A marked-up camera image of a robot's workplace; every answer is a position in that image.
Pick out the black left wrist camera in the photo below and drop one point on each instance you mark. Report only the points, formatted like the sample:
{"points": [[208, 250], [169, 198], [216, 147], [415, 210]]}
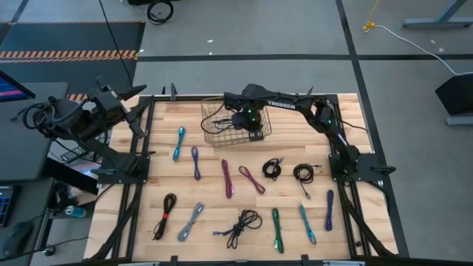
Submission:
{"points": [[137, 130]]}

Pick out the computer monitor with lit screen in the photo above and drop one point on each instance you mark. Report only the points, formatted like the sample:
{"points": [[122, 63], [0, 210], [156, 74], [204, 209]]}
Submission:
{"points": [[11, 90]]}

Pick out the black angular box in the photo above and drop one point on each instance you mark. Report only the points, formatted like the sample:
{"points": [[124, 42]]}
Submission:
{"points": [[458, 94]]}

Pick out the grey metal desk foot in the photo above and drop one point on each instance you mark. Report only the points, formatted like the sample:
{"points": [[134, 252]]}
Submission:
{"points": [[460, 121], [436, 23]]}

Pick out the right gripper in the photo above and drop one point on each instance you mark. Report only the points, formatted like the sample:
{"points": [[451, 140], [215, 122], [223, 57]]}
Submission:
{"points": [[245, 120]]}

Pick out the blue drink can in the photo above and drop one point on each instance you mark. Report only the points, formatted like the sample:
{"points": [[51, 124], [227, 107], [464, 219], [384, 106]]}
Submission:
{"points": [[75, 211]]}

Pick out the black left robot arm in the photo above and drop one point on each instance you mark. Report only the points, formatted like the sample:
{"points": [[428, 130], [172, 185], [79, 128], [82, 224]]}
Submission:
{"points": [[107, 153]]}

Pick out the black hazard-striped floor mat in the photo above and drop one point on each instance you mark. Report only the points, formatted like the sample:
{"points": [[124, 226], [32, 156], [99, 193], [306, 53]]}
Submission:
{"points": [[74, 37]]}

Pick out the black power adapter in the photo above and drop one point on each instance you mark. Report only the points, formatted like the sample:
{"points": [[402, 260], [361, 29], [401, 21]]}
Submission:
{"points": [[75, 153]]}

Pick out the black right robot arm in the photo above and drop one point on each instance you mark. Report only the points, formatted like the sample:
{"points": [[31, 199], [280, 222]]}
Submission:
{"points": [[292, 104]]}

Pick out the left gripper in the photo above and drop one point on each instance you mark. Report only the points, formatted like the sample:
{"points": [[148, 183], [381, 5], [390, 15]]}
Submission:
{"points": [[107, 101]]}

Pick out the black computer mouse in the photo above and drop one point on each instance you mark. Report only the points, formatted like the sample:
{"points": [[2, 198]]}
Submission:
{"points": [[16, 238]]}

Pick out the black aluminium table frame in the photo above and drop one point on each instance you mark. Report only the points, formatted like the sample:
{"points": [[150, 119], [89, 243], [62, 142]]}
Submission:
{"points": [[177, 98]]}

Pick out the dark keyboard desk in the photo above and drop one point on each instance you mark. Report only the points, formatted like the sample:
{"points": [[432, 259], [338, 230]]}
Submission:
{"points": [[33, 207]]}

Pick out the backlit black keyboard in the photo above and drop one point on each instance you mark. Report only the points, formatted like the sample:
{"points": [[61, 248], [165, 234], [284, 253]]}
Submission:
{"points": [[4, 205]]}

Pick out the dark grey desk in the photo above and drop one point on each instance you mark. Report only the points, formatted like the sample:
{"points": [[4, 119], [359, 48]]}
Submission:
{"points": [[22, 159]]}

